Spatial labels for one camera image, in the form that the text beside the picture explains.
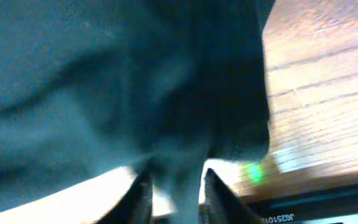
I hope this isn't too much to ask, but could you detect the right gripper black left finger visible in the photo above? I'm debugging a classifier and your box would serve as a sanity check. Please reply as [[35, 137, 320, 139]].
[[96, 171, 153, 224]]

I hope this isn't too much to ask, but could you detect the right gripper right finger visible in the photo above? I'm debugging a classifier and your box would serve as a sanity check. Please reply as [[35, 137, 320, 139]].
[[204, 168, 262, 224]]

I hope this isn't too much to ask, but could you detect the black t-shirt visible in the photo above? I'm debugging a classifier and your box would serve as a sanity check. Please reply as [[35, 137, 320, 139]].
[[0, 0, 274, 223]]

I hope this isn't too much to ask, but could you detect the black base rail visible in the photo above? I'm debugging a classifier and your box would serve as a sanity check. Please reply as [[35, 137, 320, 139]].
[[248, 184, 358, 224]]

